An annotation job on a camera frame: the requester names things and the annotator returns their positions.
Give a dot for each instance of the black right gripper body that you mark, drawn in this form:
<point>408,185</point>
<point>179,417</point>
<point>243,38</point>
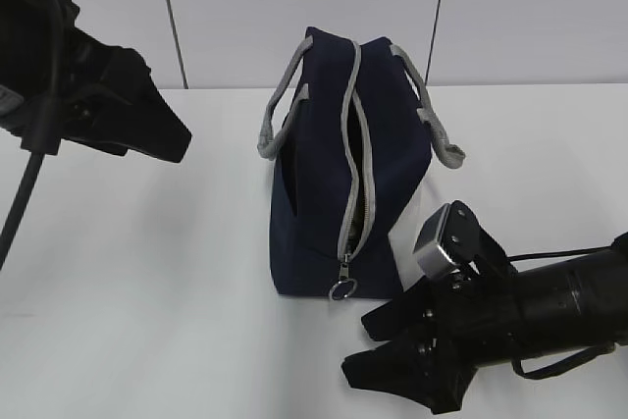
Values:
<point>475,307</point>

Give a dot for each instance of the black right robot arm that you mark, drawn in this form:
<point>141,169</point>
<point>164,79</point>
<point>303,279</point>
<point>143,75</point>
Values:
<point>543,322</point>

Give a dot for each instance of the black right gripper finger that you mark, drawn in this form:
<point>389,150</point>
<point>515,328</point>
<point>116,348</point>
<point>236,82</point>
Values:
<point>415,306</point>
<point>415,365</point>

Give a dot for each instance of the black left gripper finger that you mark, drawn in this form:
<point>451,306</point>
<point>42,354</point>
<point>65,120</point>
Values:
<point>152,128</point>

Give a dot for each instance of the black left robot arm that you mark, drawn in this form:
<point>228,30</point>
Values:
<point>59,83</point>

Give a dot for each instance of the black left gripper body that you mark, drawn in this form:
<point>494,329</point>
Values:
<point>57,81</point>

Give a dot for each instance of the navy blue lunch bag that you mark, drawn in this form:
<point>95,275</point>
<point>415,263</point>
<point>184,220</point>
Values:
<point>351,132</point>

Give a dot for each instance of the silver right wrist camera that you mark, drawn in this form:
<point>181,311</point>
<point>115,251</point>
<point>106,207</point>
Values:
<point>447,240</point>

